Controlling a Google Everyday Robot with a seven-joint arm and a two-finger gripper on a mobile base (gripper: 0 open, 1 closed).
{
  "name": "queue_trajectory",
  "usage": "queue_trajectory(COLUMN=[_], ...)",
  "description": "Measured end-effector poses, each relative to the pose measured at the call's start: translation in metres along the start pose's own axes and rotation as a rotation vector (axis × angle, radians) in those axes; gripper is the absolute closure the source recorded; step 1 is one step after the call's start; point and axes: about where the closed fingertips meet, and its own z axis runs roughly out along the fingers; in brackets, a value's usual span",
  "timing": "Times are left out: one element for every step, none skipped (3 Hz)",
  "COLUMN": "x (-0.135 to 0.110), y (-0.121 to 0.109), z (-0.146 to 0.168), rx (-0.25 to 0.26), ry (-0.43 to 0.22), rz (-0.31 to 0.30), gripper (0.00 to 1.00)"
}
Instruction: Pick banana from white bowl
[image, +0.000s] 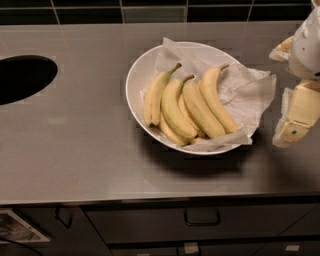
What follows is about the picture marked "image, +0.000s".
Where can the white oval bowl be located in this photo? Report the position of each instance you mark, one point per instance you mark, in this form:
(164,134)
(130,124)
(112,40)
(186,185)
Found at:
(195,58)

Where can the grey drawer with handle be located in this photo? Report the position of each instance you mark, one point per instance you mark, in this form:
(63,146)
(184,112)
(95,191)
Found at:
(159,225)

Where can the black door handle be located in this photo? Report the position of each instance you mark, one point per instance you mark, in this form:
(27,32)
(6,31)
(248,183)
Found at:
(64,216)

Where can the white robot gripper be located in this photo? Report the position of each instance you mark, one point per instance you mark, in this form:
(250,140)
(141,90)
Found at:
(305,50)

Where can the bottom hidden yellow banana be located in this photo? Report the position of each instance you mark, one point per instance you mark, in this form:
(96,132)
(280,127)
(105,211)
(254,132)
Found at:
(170,134)

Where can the white crumpled paper liner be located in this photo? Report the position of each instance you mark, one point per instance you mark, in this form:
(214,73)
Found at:
(246,93)

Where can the black drawer handle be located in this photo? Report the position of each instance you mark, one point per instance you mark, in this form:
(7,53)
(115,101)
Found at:
(199,217)

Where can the grey cabinet door left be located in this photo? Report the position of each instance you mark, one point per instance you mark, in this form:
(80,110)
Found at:
(81,239)

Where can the thin banana between others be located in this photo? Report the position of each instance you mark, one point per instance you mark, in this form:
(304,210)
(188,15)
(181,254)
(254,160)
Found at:
(188,117)

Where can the lower grey drawer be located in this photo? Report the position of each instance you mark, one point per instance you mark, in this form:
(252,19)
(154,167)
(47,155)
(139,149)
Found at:
(300,248)

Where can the black oval sink hole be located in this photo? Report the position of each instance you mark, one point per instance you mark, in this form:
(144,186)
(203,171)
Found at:
(23,76)

